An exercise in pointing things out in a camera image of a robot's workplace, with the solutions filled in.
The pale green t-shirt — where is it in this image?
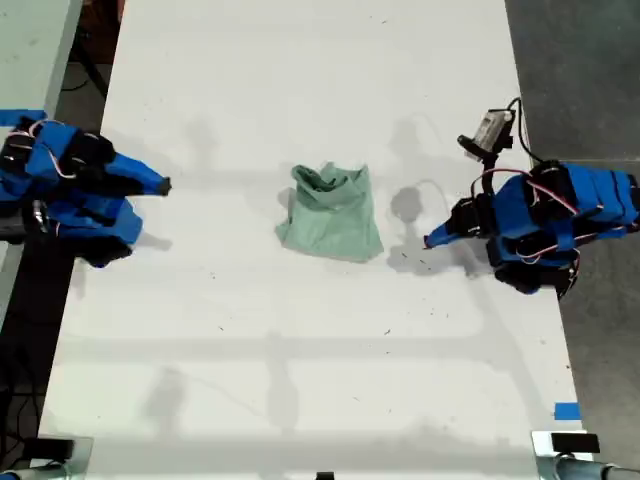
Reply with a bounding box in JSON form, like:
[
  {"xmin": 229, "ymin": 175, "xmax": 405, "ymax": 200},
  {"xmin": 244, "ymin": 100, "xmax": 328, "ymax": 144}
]
[{"xmin": 274, "ymin": 161, "xmax": 386, "ymax": 264}]

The long blue tape strip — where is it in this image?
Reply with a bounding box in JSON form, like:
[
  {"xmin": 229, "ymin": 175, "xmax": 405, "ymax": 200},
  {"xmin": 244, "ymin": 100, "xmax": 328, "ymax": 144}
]
[{"xmin": 0, "ymin": 108, "xmax": 48, "ymax": 127}]

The pale side table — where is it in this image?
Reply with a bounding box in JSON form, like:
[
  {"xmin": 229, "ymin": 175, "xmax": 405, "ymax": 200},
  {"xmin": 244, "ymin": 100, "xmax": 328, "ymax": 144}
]
[{"xmin": 0, "ymin": 0, "xmax": 84, "ymax": 321}]

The grey metal pipe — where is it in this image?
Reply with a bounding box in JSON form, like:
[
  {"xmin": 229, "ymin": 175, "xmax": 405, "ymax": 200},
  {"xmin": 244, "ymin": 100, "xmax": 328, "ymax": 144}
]
[
  {"xmin": 554, "ymin": 457, "xmax": 640, "ymax": 480},
  {"xmin": 0, "ymin": 462, "xmax": 69, "ymax": 480}
]

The black camera stalk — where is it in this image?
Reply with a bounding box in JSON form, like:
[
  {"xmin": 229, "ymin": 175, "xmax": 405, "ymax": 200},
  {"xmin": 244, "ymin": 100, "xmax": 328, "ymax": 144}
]
[{"xmin": 456, "ymin": 132, "xmax": 514, "ymax": 202}]

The black camera box silver face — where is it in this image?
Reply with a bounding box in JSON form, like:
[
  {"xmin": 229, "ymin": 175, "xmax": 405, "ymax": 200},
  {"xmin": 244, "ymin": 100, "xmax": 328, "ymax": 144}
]
[{"xmin": 472, "ymin": 109, "xmax": 516, "ymax": 151}]

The black camera cable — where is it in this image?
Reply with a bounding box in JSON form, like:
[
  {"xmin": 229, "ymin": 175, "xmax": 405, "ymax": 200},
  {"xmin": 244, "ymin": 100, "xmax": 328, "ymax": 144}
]
[{"xmin": 506, "ymin": 96, "xmax": 547, "ymax": 167}]

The black floor cable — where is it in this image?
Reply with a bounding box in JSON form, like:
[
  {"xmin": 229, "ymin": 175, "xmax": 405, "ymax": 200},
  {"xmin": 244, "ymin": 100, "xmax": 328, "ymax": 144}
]
[{"xmin": 0, "ymin": 387, "xmax": 44, "ymax": 454}]

